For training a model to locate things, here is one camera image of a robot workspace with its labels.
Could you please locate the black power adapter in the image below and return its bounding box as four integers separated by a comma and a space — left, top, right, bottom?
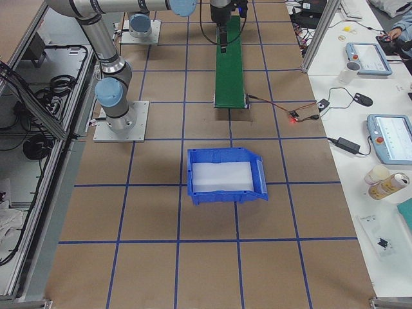
328, 137, 360, 155

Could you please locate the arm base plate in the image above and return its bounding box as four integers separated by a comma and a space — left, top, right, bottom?
93, 101, 149, 142
120, 19, 162, 45

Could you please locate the small sensor board red led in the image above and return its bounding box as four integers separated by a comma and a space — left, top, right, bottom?
288, 111, 299, 123

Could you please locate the green conveyor belt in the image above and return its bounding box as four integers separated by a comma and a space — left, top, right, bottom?
214, 15, 248, 109

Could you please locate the black braided left cable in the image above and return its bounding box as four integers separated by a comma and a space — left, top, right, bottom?
198, 0, 249, 46

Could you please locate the red black wire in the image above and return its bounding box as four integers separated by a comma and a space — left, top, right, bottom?
247, 93, 320, 123

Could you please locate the teach pendant near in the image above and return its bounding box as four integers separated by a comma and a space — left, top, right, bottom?
366, 114, 411, 165

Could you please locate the beverage can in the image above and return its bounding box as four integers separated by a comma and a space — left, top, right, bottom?
368, 173, 410, 200

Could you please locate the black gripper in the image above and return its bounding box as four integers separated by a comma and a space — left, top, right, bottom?
215, 21, 229, 53

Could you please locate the teach pendant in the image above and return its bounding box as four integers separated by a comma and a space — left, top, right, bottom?
366, 114, 411, 165
345, 42, 392, 76

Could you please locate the blue plastic bin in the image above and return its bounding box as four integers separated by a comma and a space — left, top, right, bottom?
187, 147, 268, 205

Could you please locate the teach pendant far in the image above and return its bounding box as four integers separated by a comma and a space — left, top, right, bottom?
345, 42, 392, 76

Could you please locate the aluminium frame post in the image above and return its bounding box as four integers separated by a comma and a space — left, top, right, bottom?
301, 0, 341, 73

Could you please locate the white mug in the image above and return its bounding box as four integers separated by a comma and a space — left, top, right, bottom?
338, 61, 361, 84

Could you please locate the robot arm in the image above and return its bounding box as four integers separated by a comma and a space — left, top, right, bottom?
168, 0, 234, 53
46, 1, 181, 131

